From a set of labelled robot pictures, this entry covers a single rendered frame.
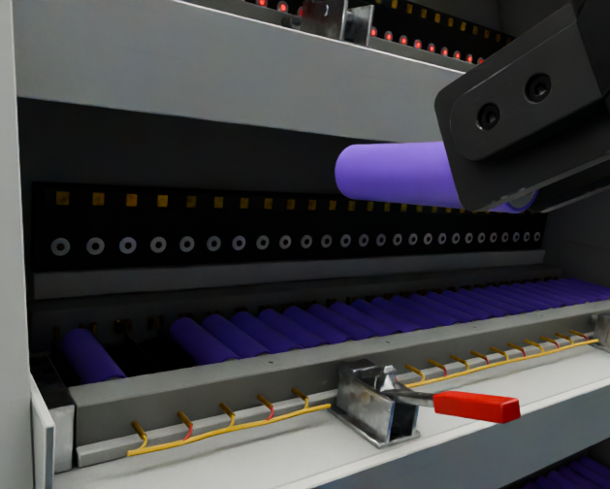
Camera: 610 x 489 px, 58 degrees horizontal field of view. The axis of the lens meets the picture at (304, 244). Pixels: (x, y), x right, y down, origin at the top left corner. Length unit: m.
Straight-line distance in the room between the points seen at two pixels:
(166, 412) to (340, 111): 0.17
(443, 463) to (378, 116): 0.18
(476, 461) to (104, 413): 0.19
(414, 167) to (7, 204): 0.13
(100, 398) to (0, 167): 0.10
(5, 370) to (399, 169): 0.13
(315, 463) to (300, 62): 0.18
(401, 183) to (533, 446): 0.24
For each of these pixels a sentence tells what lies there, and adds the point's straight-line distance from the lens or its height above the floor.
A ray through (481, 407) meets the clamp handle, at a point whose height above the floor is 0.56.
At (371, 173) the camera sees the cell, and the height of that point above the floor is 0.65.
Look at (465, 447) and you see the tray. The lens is 0.31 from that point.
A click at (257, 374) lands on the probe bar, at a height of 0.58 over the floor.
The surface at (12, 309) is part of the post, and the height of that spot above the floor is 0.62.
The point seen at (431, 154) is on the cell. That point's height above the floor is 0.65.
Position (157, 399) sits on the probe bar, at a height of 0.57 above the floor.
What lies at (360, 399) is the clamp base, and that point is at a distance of 0.28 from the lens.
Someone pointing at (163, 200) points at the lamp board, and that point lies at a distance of 0.38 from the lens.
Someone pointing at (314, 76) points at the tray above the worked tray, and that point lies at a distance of 0.28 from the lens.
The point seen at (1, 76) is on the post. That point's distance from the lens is 0.21.
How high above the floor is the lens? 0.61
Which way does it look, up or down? 6 degrees up
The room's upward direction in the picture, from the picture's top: 6 degrees counter-clockwise
